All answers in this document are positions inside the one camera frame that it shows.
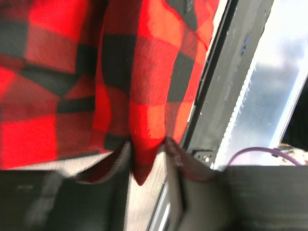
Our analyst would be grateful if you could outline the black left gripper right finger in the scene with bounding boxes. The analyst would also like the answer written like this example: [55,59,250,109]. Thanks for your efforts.
[165,138,308,231]

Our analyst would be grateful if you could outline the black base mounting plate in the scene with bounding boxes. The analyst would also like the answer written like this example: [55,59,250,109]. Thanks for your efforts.
[183,0,273,167]

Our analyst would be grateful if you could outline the white slotted cable duct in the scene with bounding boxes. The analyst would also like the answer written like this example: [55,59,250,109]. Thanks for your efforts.
[214,67,255,169]

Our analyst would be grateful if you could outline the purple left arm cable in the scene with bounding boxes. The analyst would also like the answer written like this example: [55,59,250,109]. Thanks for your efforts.
[227,147,303,167]

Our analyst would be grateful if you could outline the red black plaid shirt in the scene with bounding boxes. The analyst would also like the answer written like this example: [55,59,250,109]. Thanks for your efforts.
[0,0,219,185]

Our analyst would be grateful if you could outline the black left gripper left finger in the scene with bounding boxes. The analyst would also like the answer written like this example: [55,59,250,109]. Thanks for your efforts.
[0,142,131,231]

